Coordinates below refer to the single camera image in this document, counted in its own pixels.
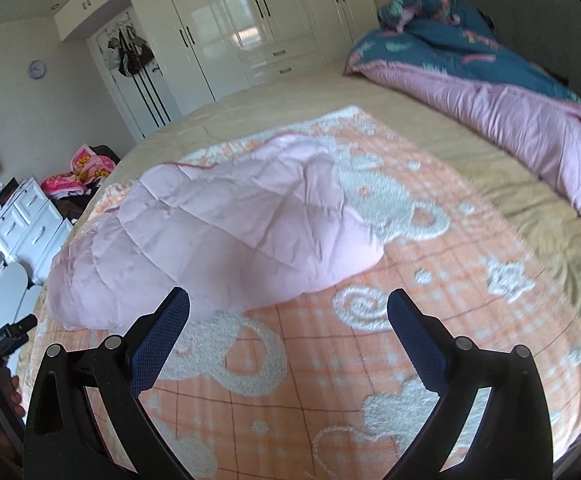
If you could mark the blue pink floral quilt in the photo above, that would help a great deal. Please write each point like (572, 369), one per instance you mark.
(443, 53)

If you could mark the white glossy wardrobe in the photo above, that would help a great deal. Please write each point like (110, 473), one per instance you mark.
(208, 49)

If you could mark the white drawer chest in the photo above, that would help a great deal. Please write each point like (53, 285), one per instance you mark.
(32, 231)

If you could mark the pink yellow clothes pile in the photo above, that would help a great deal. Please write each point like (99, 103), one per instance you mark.
(86, 169)

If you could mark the pink quilted jacket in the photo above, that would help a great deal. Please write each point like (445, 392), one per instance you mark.
(259, 230)

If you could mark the white bedroom door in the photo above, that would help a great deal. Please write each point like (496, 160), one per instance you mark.
(144, 101)

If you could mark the white rounded chair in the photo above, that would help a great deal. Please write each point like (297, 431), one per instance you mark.
(18, 294)

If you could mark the grey headboard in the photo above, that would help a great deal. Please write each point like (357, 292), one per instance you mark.
(545, 32)

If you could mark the beige bed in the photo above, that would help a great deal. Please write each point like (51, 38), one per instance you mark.
(545, 221)

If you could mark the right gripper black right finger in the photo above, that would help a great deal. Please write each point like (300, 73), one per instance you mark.
(514, 438)

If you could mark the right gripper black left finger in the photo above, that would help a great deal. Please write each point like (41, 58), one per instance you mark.
(62, 439)

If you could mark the orange white patterned blanket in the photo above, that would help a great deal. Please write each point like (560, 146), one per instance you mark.
(319, 387)

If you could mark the round wall clock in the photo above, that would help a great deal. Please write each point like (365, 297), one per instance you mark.
(36, 69)

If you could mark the bags hanging on door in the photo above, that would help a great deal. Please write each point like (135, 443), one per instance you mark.
(127, 52)

